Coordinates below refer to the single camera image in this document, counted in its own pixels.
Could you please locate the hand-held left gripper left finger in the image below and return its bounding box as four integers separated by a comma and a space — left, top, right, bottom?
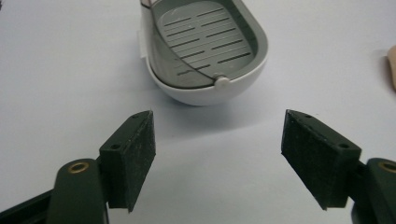
98, 109, 157, 214

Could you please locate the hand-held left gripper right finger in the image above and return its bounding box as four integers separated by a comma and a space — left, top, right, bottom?
280, 108, 362, 211

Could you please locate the white and grey drain basket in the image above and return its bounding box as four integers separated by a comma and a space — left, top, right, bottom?
138, 0, 269, 106

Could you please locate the tan wooden object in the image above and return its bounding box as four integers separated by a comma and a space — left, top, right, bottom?
386, 45, 396, 91

